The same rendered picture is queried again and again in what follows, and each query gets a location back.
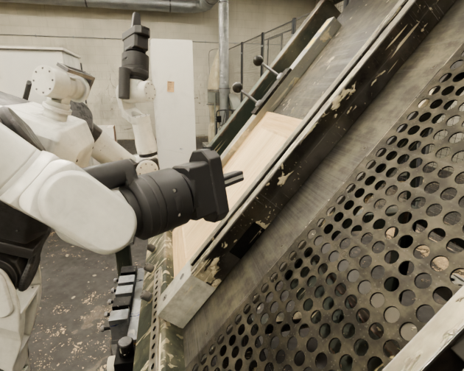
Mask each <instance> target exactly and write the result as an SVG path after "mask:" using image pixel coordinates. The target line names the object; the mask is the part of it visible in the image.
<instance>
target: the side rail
mask: <svg viewBox="0 0 464 371"><path fill-rule="evenodd" d="M340 14H341V12H340V11H339V10H338V9H337V8H336V7H335V6H334V5H333V4H332V3H331V2H330V1H329V0H320V1H319V3H318V4H317V5H316V7H315V8H314V9H313V10H312V11H311V13H310V14H309V16H308V17H307V18H306V20H305V21H304V22H303V23H302V24H301V26H300V27H299V28H298V30H297V31H296V33H295V34H294V35H293V36H292V37H291V39H290V40H289V42H288V43H287V44H286V45H285V47H284V48H283V49H282V50H281V52H280V53H279V54H278V56H277V57H276V58H275V59H274V61H273V62H272V63H271V65H270V66H269V67H270V68H271V69H273V70H274V71H276V72H277V73H278V74H280V73H281V72H283V71H284V69H285V68H289V67H290V66H291V65H292V64H293V63H294V62H295V60H296V59H297V58H298V56H299V55H300V53H301V52H302V51H303V50H304V49H305V47H306V46H307V45H308V43H309V42H310V41H311V39H312V38H313V37H314V36H315V35H316V33H317V32H318V30H319V29H320V28H321V26H322V25H324V23H325V22H326V20H327V19H330V18H332V17H335V18H336V19H337V18H338V16H339V15H340ZM276 77H277V76H276V75H274V73H272V72H271V71H269V70H268V69H267V70H266V71H265V72H264V74H263V75H262V76H261V78H260V79H259V80H258V82H257V83H256V84H255V85H254V86H253V88H252V89H251V91H250V92H249V93H248V94H249V95H250V96H252V97H253V98H254V99H255V100H257V101H258V100H261V99H262V98H263V97H264V95H265V94H266V92H268V90H269V89H270V88H271V86H272V85H273V84H274V82H275V81H276V80H277V79H276ZM255 104H256V103H255V102H254V101H252V100H251V99H249V98H248V97H247V96H246V97H245V98H244V100H243V101H242V102H241V104H240V105H239V106H238V108H237V109H236V110H235V111H234V112H233V114H232V115H231V117H230V118H229V119H228V120H227V121H226V123H225V124H224V125H223V127H222V128H221V130H220V131H219V132H218V133H217V134H216V136H215V137H214V139H213V140H212V141H211V143H210V144H209V145H208V146H213V148H214V150H215V151H216V152H217V153H218V155H219V156H220V155H221V154H222V153H223V152H224V151H225V149H226V148H227V147H228V145H229V144H230V143H231V142H232V140H233V139H234V138H235V137H236V135H237V134H238V133H239V131H240V130H241V129H242V128H243V126H244V125H245V124H246V123H247V121H248V120H249V119H250V117H251V116H252V113H251V112H252V111H253V109H254V108H255V107H256V106H255Z"/></svg>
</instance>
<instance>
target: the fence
mask: <svg viewBox="0 0 464 371"><path fill-rule="evenodd" d="M326 21H329V22H328V24H327V25H326V26H325V28H324V29H323V30H322V32H319V31H320V29H321V28H322V27H323V25H322V26H321V28H320V29H319V30H318V32H317V33H316V35H315V36H314V37H313V38H316V37H317V38H316V39H315V40H314V42H313V43H312V44H311V46H310V47H309V48H308V49H304V50H303V51H302V52H301V53H300V55H299V56H298V58H297V59H296V60H295V62H294V63H293V64H292V65H291V66H290V68H291V69H292V70H291V72H290V73H289V74H288V76H287V77H286V78H285V80H284V81H283V82H282V83H281V84H280V86H279V87H278V88H277V90H276V91H275V93H274V94H273V95H272V96H271V97H270V99H269V100H268V101H267V103H266V104H265V105H264V106H263V108H262V109H261V110H260V111H259V113H258V114H257V115H252V116H251V117H250V119H249V120H248V121H247V123H246V124H245V125H244V126H243V128H242V129H241V130H240V131H239V133H238V134H237V135H236V137H235V138H234V139H233V140H232V142H231V143H230V144H229V145H228V147H227V148H226V149H225V151H224V152H223V153H222V154H221V155H220V157H221V161H222V167H223V166H224V165H225V164H226V163H227V162H228V160H229V159H230V158H231V156H232V155H233V154H234V152H235V151H236V150H237V149H238V148H239V146H240V145H241V144H242V142H243V141H244V140H245V139H246V137H247V136H248V135H249V134H250V132H251V131H252V130H253V128H254V127H255V126H256V125H257V124H258V122H259V121H260V120H261V118H262V117H263V116H264V114H265V113H266V112H267V111H268V112H271V113H272V112H273V111H274V109H276V108H277V106H278V105H279V104H280V102H281V101H282V100H283V98H284V97H285V96H286V95H287V94H288V92H289V91H290V90H291V88H292V87H293V86H294V84H295V83H296V82H297V81H298V80H299V78H300V77H301V76H302V74H303V73H304V72H305V70H306V69H307V68H308V67H309V66H310V65H311V63H312V62H313V60H314V59H315V58H316V56H318V55H319V53H320V52H321V51H322V49H323V48H324V46H325V45H326V44H327V43H328V42H329V41H330V39H331V38H332V37H333V35H334V34H335V33H336V31H337V30H338V29H339V28H340V27H341V23H340V22H339V21H338V20H337V19H336V18H335V17H332V18H330V19H327V20H326ZM325 23H326V22H325ZM325 23H324V24H325ZM313 38H312V39H311V41H312V40H313ZM311 41H310V42H311ZM310 42H309V43H308V45H309V44H310ZM308 45H307V46H308ZM307 46H306V47H307ZM306 47H305V48H306Z"/></svg>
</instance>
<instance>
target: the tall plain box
mask: <svg viewBox="0 0 464 371"><path fill-rule="evenodd" d="M78 58H81V56H79V55H77V54H75V53H73V52H70V51H69V50H67V49H64V48H60V47H35V46H0V91H1V92H4V93H8V94H11V95H14V96H17V97H20V98H23V95H24V89H25V87H26V83H27V80H30V81H32V73H33V71H34V70H35V69H36V68H37V67H38V66H40V65H46V66H50V67H53V68H57V69H60V70H62V71H64V70H63V69H61V68H60V67H58V66H56V65H57V62H59V63H62V64H65V65H67V66H71V67H73V68H77V69H79V70H81V68H80V60H79V59H78ZM65 72H66V73H67V74H68V75H69V76H71V77H74V76H77V75H75V74H71V73H68V72H67V71H65ZM46 99H47V96H41V95H39V94H37V93H36V92H35V90H34V89H33V87H31V91H30V94H29V98H28V101H32V102H36V103H38V104H40V105H42V104H43V101H46ZM89 166H94V159H93V158H92V157H90V160H89V163H88V167H89Z"/></svg>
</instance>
